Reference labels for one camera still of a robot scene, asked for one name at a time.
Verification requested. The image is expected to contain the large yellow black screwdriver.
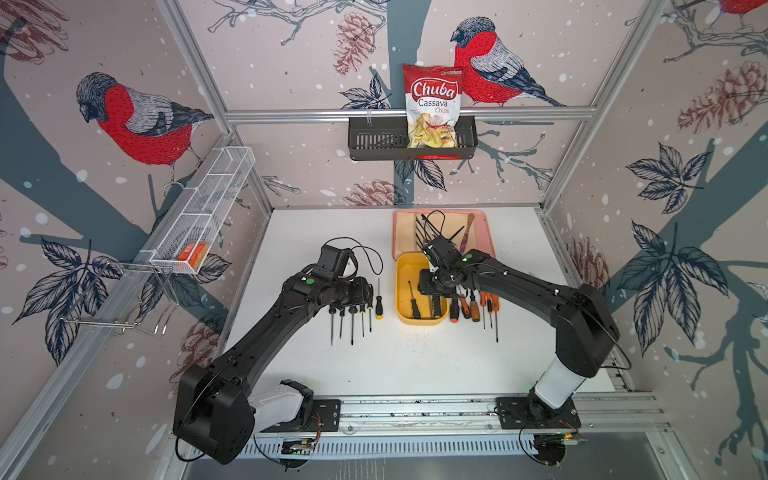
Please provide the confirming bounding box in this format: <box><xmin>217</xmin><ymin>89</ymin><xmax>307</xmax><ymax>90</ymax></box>
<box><xmin>366</xmin><ymin>299</ymin><xmax>373</xmax><ymax>333</ymax></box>

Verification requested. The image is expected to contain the green black handle screwdriver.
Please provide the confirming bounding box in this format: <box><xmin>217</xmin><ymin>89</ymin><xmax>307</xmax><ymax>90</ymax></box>
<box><xmin>348</xmin><ymin>306</ymin><xmax>358</xmax><ymax>345</ymax></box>

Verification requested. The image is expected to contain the black ribbed handle screwdriver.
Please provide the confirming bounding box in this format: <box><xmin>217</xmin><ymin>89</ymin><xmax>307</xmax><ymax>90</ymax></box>
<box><xmin>339</xmin><ymin>308</ymin><xmax>345</xmax><ymax>340</ymax></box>

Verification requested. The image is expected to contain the black orange stubby screwdriver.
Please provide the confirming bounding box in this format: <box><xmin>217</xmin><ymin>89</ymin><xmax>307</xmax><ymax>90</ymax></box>
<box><xmin>449</xmin><ymin>297</ymin><xmax>461</xmax><ymax>323</ymax></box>

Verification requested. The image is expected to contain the slim black yellow-capped screwdriver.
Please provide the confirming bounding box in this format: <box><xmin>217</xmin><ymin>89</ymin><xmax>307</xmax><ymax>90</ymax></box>
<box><xmin>375</xmin><ymin>278</ymin><xmax>384</xmax><ymax>320</ymax></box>

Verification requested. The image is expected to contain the orange black small screwdriver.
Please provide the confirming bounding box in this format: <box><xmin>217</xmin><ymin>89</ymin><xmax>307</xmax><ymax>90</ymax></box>
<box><xmin>459</xmin><ymin>293</ymin><xmax>472</xmax><ymax>320</ymax></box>

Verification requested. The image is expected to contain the thin black shaft screwdriver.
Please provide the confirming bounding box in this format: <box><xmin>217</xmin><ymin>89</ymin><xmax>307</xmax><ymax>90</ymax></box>
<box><xmin>479</xmin><ymin>292</ymin><xmax>488</xmax><ymax>329</ymax></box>

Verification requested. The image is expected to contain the amber handle black screwdriver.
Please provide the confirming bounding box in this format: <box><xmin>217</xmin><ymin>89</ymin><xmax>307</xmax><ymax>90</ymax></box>
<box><xmin>469</xmin><ymin>291</ymin><xmax>481</xmax><ymax>322</ymax></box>

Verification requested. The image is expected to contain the slim orange black screwdriver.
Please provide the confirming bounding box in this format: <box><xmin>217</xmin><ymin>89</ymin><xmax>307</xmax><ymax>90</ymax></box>
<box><xmin>485</xmin><ymin>293</ymin><xmax>493</xmax><ymax>329</ymax></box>

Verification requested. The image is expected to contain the orange black large screwdriver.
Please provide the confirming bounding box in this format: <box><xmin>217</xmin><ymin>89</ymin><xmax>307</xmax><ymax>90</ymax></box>
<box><xmin>491</xmin><ymin>295</ymin><xmax>500</xmax><ymax>342</ymax></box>

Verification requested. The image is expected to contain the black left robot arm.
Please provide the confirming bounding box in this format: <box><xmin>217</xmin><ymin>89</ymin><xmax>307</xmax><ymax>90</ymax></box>
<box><xmin>172</xmin><ymin>272</ymin><xmax>374</xmax><ymax>465</ymax></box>

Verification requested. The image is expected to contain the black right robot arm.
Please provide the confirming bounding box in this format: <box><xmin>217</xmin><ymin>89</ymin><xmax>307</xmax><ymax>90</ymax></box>
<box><xmin>418</xmin><ymin>235</ymin><xmax>620</xmax><ymax>427</ymax></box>

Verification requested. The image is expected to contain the yellow plastic storage box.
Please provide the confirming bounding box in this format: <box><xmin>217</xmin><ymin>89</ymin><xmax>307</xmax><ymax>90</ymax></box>
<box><xmin>395</xmin><ymin>252</ymin><xmax>449</xmax><ymax>327</ymax></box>

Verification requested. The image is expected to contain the black cutlery bundle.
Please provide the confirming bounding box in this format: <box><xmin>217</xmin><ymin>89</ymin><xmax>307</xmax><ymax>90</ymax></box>
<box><xmin>414</xmin><ymin>210</ymin><xmax>466</xmax><ymax>251</ymax></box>

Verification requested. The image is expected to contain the pink plastic tray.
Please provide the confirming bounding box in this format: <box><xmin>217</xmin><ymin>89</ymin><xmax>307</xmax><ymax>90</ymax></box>
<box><xmin>392</xmin><ymin>209</ymin><xmax>497</xmax><ymax>266</ymax></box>

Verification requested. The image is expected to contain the red Chuba cassava chips bag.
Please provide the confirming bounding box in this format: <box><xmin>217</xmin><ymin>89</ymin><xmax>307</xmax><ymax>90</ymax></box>
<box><xmin>403</xmin><ymin>64</ymin><xmax>464</xmax><ymax>149</ymax></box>

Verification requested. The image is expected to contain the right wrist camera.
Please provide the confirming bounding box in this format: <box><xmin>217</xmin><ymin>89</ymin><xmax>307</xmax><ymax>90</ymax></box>
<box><xmin>422</xmin><ymin>235</ymin><xmax>462</xmax><ymax>269</ymax></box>

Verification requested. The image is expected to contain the wooden handled knife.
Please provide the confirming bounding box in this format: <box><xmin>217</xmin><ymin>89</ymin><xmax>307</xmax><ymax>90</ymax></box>
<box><xmin>459</xmin><ymin>213</ymin><xmax>475</xmax><ymax>254</ymax></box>

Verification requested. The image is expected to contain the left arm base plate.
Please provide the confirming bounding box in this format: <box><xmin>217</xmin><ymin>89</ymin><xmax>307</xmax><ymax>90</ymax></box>
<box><xmin>262</xmin><ymin>399</ymin><xmax>342</xmax><ymax>433</ymax></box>

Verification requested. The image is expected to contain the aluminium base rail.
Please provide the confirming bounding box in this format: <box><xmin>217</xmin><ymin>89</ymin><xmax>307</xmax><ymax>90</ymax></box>
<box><xmin>234</xmin><ymin>392</ymin><xmax>671</xmax><ymax>461</ymax></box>

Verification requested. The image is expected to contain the black wall basket shelf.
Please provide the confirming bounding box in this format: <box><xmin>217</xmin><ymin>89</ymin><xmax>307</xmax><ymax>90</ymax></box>
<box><xmin>347</xmin><ymin>115</ymin><xmax>479</xmax><ymax>162</ymax></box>

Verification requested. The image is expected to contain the orange item in wire shelf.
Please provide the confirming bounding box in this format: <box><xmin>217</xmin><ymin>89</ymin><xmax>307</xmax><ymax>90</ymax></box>
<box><xmin>176</xmin><ymin>243</ymin><xmax>209</xmax><ymax>270</ymax></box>

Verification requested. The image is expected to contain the white wire mesh shelf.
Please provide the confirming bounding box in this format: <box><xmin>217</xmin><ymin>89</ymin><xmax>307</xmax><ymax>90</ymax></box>
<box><xmin>148</xmin><ymin>146</ymin><xmax>255</xmax><ymax>275</ymax></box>

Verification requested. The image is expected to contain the metal wall hook rack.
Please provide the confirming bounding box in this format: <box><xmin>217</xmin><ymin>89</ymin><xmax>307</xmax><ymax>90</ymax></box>
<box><xmin>61</xmin><ymin>259</ymin><xmax>179</xmax><ymax>337</ymax></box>

